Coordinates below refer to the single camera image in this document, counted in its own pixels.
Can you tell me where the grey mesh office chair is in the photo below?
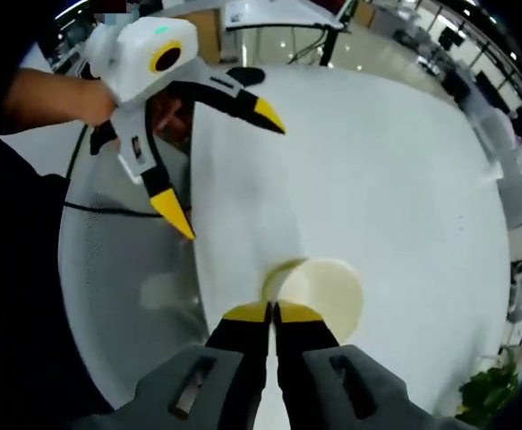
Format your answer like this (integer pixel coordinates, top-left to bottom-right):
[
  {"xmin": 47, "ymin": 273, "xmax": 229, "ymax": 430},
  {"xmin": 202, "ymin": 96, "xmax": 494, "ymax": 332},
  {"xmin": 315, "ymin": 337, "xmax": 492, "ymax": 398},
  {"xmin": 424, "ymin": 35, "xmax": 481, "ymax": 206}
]
[
  {"xmin": 57, "ymin": 146, "xmax": 213, "ymax": 407},
  {"xmin": 469, "ymin": 106, "xmax": 513, "ymax": 159}
]

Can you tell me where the person's dark clothing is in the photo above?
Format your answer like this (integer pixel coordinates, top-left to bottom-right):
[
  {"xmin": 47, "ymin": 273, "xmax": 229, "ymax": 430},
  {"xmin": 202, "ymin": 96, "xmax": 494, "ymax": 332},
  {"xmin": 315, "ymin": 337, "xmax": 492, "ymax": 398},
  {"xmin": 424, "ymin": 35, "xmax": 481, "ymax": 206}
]
[{"xmin": 0, "ymin": 133, "xmax": 76, "ymax": 413}]

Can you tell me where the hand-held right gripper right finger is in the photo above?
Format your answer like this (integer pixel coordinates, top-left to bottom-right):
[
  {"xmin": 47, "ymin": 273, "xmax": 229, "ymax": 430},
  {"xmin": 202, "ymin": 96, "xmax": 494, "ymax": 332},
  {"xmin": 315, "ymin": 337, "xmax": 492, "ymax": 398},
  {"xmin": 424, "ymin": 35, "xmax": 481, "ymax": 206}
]
[{"xmin": 272, "ymin": 300, "xmax": 461, "ymax": 430}]

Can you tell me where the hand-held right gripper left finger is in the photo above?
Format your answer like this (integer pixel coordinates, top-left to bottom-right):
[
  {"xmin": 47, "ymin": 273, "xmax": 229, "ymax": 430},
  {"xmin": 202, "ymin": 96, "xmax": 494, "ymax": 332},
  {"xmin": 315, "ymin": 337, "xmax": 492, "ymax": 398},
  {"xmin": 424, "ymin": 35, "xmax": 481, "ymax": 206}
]
[{"xmin": 106, "ymin": 300, "xmax": 273, "ymax": 430}]

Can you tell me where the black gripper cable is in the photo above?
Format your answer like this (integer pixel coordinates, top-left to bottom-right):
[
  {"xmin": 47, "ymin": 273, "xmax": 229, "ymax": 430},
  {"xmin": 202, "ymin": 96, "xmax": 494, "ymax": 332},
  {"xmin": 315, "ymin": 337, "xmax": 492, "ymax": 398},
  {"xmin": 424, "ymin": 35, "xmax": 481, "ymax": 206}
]
[{"xmin": 60, "ymin": 124, "xmax": 168, "ymax": 221}]

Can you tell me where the person's left hand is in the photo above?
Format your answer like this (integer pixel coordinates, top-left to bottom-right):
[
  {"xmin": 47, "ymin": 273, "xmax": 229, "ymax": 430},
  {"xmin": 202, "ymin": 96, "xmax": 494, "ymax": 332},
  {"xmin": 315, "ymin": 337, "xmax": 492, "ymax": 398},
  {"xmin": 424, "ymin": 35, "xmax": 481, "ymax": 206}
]
[{"xmin": 84, "ymin": 82, "xmax": 194, "ymax": 145}]

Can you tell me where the green potted plant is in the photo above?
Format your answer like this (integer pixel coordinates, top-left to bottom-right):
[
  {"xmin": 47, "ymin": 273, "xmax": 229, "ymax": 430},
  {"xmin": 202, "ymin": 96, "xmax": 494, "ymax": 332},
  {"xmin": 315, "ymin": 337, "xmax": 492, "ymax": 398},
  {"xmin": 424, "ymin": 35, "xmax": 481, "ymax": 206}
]
[{"xmin": 458, "ymin": 357, "xmax": 522, "ymax": 418}]

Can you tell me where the wooden side desk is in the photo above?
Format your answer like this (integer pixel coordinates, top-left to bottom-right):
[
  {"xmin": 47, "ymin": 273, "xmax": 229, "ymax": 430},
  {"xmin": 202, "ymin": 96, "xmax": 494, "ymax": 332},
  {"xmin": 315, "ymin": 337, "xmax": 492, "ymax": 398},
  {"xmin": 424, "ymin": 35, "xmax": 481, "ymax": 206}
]
[{"xmin": 183, "ymin": 7, "xmax": 222, "ymax": 65}]

